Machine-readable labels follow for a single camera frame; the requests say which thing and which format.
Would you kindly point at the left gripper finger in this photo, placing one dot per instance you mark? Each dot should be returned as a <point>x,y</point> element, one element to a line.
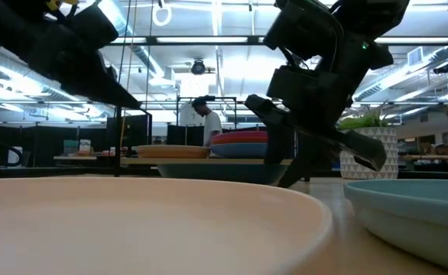
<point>101,88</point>

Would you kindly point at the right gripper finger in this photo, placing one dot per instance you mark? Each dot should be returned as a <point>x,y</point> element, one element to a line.
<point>281,141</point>
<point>361,151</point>

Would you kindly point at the light blue plate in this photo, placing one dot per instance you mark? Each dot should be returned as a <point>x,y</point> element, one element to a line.
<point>419,217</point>

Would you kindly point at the cream plate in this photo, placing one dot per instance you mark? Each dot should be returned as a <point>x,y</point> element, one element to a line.
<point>132,229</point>

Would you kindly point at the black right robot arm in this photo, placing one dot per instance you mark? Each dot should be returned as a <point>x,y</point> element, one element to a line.
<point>361,15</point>

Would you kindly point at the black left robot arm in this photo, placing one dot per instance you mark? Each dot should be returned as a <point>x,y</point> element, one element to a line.
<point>2,23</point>

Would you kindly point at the wooden shelf board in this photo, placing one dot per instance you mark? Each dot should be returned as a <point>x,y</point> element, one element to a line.
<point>170,161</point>

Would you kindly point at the white triangle pattern planter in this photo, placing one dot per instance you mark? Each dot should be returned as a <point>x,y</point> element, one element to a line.
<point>354,172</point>

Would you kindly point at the green leafy plant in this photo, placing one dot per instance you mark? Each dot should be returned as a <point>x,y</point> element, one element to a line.
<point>358,122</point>

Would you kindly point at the black monitor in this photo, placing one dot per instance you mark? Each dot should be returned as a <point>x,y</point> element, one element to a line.
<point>134,131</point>

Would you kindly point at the white box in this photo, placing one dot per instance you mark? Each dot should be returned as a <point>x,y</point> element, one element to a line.
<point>85,147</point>

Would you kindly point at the teal box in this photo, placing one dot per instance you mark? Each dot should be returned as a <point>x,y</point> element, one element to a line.
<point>71,147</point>

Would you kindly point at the black overhead light bar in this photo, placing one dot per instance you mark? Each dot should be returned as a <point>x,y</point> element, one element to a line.
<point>151,39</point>

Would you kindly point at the person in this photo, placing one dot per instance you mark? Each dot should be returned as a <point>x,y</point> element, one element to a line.
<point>212,128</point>

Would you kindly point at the wooden background desk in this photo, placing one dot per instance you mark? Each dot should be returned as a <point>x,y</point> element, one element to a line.
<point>434,157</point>

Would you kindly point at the white background cylinder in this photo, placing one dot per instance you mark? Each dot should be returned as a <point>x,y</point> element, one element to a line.
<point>186,116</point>

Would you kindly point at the black partition panels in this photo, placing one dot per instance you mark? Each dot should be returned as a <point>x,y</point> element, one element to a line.
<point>182,135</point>

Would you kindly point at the round black ceiling fixture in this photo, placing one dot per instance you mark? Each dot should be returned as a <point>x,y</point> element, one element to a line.
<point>198,68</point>

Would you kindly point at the white container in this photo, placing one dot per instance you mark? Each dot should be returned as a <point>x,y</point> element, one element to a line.
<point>14,156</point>

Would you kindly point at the small black ceiling fixture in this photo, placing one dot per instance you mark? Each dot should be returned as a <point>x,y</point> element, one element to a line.
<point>442,69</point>

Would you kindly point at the black metal shelf frame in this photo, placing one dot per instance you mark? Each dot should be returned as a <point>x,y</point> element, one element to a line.
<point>117,153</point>

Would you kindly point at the long horizontal metal rail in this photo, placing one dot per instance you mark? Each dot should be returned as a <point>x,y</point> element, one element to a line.
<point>170,102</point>

